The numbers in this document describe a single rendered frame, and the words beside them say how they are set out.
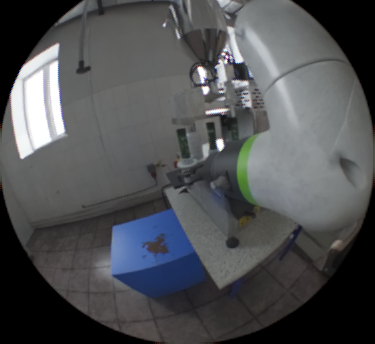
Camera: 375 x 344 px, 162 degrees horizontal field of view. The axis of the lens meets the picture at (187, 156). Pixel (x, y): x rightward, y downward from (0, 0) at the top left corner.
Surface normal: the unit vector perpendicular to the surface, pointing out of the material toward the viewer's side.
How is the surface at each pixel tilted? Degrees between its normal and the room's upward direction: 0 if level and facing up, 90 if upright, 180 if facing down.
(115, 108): 90
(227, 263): 0
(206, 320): 0
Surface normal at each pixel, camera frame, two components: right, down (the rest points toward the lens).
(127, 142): 0.37, 0.25
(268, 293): -0.18, -0.92
